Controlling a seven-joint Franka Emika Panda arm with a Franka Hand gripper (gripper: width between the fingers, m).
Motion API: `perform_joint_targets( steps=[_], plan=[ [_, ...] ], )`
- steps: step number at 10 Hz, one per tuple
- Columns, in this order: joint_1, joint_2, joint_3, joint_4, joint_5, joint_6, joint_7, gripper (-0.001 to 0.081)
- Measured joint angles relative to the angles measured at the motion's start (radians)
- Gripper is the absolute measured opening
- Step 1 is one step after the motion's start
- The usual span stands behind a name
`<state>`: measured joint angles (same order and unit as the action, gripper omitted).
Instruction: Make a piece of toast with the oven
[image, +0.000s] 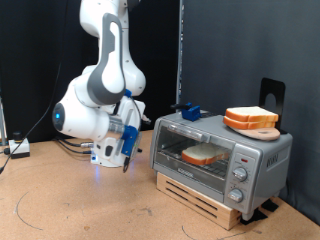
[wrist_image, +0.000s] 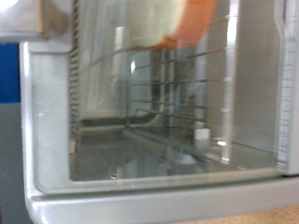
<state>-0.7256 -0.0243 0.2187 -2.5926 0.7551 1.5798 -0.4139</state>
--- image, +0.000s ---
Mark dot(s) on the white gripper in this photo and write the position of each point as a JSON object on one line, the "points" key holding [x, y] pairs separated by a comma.
{"points": [[135, 111]]}

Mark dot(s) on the toy bread slice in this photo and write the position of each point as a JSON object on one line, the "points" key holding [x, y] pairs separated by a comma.
{"points": [[250, 113], [240, 125], [203, 152]]}

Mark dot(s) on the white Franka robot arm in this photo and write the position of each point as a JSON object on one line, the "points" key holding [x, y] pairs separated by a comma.
{"points": [[110, 66]]}

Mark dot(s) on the metal oven rack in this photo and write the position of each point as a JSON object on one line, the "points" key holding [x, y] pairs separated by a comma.
{"points": [[213, 170]]}

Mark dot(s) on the silver oven knob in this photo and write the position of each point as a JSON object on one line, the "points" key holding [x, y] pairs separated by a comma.
{"points": [[235, 195], [240, 174]]}

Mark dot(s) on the silver toaster oven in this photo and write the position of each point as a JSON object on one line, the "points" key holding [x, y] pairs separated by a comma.
{"points": [[266, 160]]}

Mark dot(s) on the black tape piece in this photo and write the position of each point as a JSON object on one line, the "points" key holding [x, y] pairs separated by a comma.
{"points": [[270, 205]]}

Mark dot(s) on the wooden slatted block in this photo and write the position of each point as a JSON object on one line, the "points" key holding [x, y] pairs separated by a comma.
{"points": [[200, 203]]}

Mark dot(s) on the grey metal pole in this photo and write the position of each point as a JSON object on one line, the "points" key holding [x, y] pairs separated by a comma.
{"points": [[180, 50]]}

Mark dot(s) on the round wooden board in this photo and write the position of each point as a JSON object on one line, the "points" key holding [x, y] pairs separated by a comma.
{"points": [[263, 135]]}

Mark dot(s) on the grey box black button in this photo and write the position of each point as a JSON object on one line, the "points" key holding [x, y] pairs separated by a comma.
{"points": [[19, 148]]}

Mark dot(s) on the black metal bookend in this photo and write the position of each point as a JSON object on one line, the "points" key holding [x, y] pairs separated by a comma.
{"points": [[266, 86]]}

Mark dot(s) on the black curtain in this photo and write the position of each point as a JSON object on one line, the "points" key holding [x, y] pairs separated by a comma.
{"points": [[33, 50]]}

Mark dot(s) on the thin metal stand leg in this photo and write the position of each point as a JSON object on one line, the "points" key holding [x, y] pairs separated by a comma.
{"points": [[2, 123]]}

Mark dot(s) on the grey curtain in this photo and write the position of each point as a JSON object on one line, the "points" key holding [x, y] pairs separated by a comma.
{"points": [[250, 40]]}

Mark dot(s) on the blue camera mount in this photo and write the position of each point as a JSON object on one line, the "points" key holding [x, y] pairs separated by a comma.
{"points": [[129, 138]]}

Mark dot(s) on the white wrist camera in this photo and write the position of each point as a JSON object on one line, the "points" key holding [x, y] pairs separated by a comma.
{"points": [[107, 150]]}

